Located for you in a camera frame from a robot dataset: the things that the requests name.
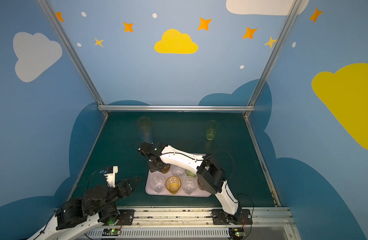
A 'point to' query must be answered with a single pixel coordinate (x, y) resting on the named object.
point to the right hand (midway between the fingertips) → (157, 166)
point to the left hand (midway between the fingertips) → (137, 182)
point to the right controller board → (236, 233)
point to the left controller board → (111, 232)
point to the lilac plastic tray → (197, 192)
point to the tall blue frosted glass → (145, 133)
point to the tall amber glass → (144, 121)
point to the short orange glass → (173, 184)
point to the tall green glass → (211, 127)
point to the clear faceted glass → (189, 184)
